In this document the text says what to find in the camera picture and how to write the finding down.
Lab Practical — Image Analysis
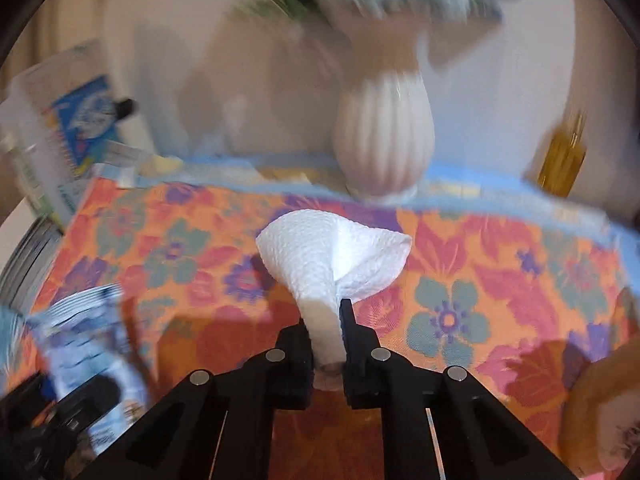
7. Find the white paper towel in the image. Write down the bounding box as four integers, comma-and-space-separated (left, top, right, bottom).
256, 209, 412, 391

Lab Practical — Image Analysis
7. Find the orange floral table mat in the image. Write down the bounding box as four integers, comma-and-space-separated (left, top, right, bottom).
8, 179, 640, 480

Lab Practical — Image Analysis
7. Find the round glass tray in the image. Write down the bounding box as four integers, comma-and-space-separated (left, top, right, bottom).
559, 337, 639, 478

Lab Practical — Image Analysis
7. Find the amber glass bottle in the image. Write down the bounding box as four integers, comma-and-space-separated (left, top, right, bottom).
537, 112, 586, 198

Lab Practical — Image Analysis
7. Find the blue white plastic packet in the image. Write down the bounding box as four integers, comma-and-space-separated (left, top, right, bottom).
26, 284, 150, 455

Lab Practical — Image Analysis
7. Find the white ribbed vase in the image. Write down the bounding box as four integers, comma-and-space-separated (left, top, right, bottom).
333, 72, 435, 204

